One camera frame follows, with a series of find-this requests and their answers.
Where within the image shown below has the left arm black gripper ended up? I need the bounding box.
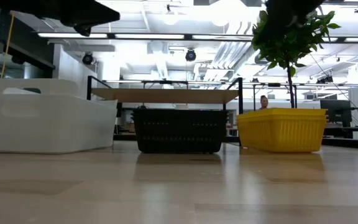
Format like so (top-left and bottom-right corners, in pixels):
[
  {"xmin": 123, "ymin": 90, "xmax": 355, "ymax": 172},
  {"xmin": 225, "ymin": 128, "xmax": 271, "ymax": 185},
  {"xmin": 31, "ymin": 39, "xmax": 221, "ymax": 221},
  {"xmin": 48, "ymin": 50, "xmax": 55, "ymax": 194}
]
[{"xmin": 0, "ymin": 0, "xmax": 121, "ymax": 37}]

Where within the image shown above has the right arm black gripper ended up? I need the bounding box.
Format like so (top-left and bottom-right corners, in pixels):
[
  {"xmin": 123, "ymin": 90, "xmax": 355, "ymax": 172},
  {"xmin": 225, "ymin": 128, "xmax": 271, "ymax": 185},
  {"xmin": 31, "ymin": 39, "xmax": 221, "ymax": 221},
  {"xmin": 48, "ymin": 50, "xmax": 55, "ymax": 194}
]
[{"xmin": 264, "ymin": 0, "xmax": 325, "ymax": 35}]

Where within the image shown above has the black plastic mesh basket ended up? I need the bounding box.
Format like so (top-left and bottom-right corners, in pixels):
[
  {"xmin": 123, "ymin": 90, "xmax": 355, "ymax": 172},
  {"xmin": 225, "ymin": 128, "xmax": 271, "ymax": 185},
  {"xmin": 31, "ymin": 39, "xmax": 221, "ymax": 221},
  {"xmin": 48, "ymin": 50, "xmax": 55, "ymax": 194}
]
[
  {"xmin": 131, "ymin": 108, "xmax": 229, "ymax": 121},
  {"xmin": 132, "ymin": 116, "xmax": 229, "ymax": 154}
]

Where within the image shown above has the green plant in black pot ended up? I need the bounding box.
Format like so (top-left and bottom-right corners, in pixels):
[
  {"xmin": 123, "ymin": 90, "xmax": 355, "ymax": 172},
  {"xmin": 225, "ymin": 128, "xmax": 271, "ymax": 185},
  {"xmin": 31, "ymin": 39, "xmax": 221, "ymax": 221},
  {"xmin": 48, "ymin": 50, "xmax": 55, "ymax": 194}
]
[{"xmin": 252, "ymin": 9, "xmax": 341, "ymax": 110}]

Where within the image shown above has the person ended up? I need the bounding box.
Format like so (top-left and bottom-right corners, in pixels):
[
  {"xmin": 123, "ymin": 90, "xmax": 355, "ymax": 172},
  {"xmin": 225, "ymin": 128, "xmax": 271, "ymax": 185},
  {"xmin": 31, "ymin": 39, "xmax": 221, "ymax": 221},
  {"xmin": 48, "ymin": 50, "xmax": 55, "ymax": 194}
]
[{"xmin": 259, "ymin": 95, "xmax": 270, "ymax": 110}]

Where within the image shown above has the overhead light bar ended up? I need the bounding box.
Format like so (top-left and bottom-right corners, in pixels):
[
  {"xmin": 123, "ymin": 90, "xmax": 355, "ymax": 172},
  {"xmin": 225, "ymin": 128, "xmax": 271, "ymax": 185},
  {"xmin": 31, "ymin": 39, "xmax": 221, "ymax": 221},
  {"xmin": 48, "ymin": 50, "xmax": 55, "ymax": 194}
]
[{"xmin": 37, "ymin": 30, "xmax": 358, "ymax": 43}]

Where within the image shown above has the black monitor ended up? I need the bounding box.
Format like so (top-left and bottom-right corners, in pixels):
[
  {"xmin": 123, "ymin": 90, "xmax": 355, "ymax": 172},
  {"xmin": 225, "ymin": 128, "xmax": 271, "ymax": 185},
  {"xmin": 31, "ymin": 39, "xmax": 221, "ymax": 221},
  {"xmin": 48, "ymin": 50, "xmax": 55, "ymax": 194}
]
[{"xmin": 319, "ymin": 98, "xmax": 353, "ymax": 128}]

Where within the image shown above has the black metal frame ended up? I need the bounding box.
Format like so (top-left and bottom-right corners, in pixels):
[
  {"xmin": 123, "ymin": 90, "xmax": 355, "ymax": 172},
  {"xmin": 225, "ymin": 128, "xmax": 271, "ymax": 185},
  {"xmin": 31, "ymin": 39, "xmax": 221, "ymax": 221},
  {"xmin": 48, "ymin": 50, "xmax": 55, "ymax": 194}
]
[{"xmin": 252, "ymin": 81, "xmax": 298, "ymax": 112}]

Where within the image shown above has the wooden shelf with black frame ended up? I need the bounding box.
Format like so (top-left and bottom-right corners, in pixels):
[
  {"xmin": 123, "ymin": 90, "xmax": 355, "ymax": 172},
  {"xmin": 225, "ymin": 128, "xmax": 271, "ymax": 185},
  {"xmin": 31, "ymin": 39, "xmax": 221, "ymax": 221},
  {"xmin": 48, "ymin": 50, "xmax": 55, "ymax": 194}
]
[{"xmin": 86, "ymin": 75, "xmax": 244, "ymax": 147}]

